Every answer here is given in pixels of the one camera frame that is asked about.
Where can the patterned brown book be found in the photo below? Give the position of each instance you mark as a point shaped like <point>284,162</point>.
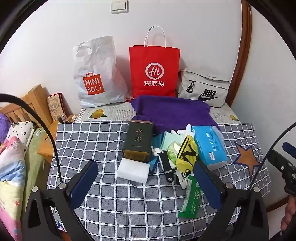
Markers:
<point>55,107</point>

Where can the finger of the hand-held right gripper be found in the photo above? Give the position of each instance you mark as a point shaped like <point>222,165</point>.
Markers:
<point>278,161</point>

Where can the purple plush pillow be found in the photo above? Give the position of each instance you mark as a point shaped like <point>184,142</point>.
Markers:
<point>3,126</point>

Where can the white serrated sachet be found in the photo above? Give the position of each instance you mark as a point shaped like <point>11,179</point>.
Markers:
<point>182,178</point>

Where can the person's right hand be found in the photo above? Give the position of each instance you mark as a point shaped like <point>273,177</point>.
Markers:
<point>289,213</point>

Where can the white wall light switch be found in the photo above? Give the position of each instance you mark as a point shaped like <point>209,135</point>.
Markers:
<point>119,7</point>

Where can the purple towel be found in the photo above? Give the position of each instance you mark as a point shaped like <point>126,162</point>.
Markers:
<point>175,113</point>

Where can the light green small item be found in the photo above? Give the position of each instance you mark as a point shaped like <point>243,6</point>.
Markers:
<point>172,157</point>

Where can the beige zip waist bag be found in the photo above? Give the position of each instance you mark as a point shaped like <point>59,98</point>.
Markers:
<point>204,89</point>

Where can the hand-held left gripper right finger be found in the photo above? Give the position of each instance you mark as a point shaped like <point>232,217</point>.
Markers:
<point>207,185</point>

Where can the dark green tea tin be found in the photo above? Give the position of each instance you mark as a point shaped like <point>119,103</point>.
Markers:
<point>137,141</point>

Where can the wooden nightstand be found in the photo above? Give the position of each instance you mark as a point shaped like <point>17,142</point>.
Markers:
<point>49,144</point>

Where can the teal blue small box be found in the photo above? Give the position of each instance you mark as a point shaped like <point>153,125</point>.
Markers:
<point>155,162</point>

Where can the light green blanket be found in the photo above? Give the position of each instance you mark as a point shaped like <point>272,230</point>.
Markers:
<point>34,160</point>

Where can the blue tissue pack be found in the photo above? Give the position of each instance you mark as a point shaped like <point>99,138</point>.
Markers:
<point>209,148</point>

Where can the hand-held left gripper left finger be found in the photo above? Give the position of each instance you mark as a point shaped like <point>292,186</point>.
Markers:
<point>84,183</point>

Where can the white disposable glove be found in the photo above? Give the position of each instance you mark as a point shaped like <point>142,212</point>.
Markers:
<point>183,131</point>

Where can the wooden bed headboard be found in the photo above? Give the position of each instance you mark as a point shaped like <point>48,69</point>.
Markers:
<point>27,104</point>

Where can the white cotton item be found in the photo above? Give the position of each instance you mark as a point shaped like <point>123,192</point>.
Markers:
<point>156,151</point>

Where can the grey checkered tablecloth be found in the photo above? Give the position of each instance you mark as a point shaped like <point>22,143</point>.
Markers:
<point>115,208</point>

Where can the brown wooden door frame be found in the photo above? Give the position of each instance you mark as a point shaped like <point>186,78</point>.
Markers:
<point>246,46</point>

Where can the yellow black zip pouch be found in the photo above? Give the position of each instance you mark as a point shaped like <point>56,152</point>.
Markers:
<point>186,155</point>

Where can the red paper shopping bag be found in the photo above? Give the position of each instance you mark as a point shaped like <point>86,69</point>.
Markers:
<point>154,69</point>

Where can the green wet wipe packet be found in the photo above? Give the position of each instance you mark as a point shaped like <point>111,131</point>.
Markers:
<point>192,199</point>

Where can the mint green fabric pouch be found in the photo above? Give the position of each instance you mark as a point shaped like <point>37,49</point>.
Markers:
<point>172,140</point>

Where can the pillows and bedding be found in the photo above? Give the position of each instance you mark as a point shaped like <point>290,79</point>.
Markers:
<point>10,185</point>

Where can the white floral pillow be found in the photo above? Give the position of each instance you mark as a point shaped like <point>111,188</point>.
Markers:
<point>20,132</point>

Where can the white plastic shopping bag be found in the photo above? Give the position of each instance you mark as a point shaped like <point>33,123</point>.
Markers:
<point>99,74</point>

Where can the white foam sponge block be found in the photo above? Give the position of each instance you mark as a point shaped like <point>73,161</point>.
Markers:
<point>133,170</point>

